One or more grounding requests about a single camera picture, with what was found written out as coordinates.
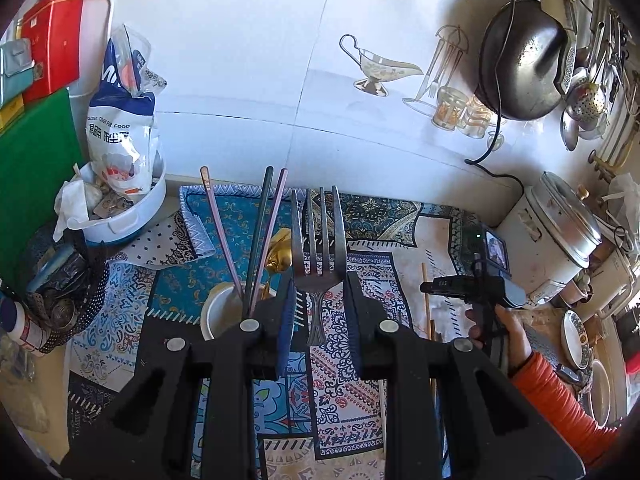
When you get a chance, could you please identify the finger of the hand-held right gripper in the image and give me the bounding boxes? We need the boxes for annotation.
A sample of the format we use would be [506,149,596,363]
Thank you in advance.
[419,277,473,296]

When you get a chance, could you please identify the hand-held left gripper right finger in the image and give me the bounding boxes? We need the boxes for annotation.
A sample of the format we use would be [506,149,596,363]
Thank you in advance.
[345,270,587,480]

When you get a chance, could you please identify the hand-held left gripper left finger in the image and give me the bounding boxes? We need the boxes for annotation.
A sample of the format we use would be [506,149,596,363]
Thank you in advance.
[60,272,297,480]

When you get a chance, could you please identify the wooden chopstick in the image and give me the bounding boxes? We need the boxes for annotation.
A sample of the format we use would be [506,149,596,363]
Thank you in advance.
[378,379,389,462]
[421,262,436,342]

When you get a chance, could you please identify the white ceramic cup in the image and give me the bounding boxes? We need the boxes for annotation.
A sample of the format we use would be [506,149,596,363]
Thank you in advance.
[200,281,282,342]

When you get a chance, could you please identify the gold spoon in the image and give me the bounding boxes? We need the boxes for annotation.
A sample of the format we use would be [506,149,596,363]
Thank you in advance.
[264,227,294,302]

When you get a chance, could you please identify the metal fork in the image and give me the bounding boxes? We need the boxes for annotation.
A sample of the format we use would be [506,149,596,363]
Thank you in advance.
[289,185,349,347]

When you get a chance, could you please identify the dark green chopstick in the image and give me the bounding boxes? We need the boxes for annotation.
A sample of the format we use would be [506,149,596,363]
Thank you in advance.
[242,165,275,320]

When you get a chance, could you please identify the person's right forearm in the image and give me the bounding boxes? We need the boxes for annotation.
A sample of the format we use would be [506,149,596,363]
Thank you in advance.
[507,351,624,472]

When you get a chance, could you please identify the person's right hand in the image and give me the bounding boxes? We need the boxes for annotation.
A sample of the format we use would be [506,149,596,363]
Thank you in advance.
[464,304,533,378]

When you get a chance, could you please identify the white rice cooker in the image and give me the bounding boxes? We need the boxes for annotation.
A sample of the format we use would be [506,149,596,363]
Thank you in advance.
[494,170,604,307]

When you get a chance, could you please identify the patterned blue table mat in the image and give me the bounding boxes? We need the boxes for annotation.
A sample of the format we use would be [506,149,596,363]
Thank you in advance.
[65,184,503,480]

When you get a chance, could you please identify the small patterned bowl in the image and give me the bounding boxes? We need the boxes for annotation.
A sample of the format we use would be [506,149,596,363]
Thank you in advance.
[561,309,594,369]

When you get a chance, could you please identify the clear plastic bag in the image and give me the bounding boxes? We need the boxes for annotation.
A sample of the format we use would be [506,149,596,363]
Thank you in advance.
[606,172,640,242]

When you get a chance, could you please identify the white plate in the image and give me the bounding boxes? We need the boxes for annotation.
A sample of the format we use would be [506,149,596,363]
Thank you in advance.
[587,359,614,427]

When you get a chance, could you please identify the metal ladle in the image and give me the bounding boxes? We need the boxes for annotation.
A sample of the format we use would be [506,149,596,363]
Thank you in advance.
[559,109,582,152]

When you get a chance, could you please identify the brass faucet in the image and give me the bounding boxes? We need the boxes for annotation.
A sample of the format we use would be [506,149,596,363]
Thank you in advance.
[587,124,637,182]

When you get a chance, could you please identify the white round tub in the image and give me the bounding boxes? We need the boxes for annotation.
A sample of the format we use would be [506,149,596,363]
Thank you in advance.
[54,159,168,247]

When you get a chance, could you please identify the metal skimmer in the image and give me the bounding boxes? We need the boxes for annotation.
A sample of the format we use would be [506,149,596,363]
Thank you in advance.
[567,81,607,129]

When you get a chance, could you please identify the dark polka dot cloth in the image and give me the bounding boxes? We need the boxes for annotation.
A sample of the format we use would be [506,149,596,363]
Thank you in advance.
[29,254,112,357]

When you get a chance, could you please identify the black wok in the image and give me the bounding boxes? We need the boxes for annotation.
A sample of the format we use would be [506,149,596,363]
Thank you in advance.
[472,0,571,122]

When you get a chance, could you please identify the white blue food bag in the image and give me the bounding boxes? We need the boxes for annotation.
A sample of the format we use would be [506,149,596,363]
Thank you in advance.
[87,24,168,197]

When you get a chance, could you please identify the hanging metal kitchen tools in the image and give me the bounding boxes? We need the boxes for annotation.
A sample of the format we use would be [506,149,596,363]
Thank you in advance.
[582,0,638,113]

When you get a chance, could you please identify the white bottle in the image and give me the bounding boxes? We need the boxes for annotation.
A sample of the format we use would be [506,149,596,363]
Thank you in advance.
[0,299,47,357]

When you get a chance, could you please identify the green box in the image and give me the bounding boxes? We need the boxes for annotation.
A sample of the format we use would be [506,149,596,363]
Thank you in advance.
[0,87,87,292]

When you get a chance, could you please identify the yellow flat box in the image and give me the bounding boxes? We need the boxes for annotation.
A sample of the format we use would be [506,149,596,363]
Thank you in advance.
[0,96,27,132]

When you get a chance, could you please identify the red tin box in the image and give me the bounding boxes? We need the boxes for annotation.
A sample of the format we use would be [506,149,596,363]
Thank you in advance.
[20,0,87,104]

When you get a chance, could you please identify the teal tissue box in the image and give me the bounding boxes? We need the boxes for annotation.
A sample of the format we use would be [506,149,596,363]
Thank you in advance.
[0,39,34,107]

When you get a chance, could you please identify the black power cable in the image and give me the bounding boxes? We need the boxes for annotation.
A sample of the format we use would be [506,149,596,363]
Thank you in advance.
[464,0,527,192]

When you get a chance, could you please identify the white cable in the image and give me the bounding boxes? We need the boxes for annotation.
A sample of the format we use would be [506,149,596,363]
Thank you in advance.
[64,0,114,99]

